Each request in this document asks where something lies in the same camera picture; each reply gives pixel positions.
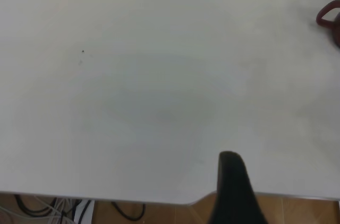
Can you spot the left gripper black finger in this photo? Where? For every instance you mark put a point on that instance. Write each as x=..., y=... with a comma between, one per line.
x=233, y=192

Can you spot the red ceramic mug with coffee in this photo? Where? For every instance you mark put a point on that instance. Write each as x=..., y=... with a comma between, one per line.
x=337, y=30

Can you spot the white table leg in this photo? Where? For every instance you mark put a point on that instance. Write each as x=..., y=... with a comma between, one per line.
x=89, y=209

